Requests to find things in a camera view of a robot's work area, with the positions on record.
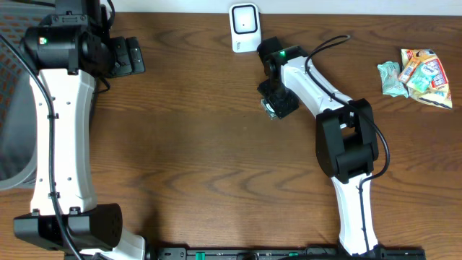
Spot white barcode scanner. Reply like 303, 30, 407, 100
229, 3, 261, 53

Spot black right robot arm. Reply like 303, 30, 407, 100
257, 37, 378, 256

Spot teal Kleenex tissue pack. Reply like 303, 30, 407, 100
406, 63, 437, 93

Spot yellow wet wipes pack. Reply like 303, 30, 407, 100
401, 49, 453, 109

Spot green wipes pack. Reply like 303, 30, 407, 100
377, 61, 409, 98

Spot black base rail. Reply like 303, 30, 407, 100
145, 246, 427, 260

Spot orange snack pack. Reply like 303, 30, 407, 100
398, 57, 421, 84

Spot grey plastic mesh basket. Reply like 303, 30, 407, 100
1, 1, 40, 191

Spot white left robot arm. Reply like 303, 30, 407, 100
14, 0, 151, 259

